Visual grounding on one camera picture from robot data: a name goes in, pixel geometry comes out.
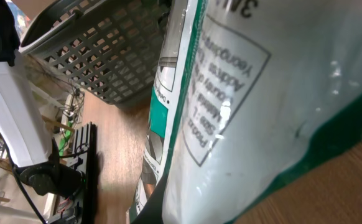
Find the green white package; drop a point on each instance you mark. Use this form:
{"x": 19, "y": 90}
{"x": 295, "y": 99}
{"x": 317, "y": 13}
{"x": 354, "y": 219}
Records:
{"x": 248, "y": 97}

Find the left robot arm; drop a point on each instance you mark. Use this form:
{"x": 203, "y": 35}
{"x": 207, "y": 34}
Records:
{"x": 32, "y": 151}

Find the black finned base mount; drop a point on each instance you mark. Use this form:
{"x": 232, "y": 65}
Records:
{"x": 80, "y": 206}

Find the grey plastic basket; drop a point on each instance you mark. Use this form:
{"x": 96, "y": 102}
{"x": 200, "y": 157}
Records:
{"x": 110, "y": 48}

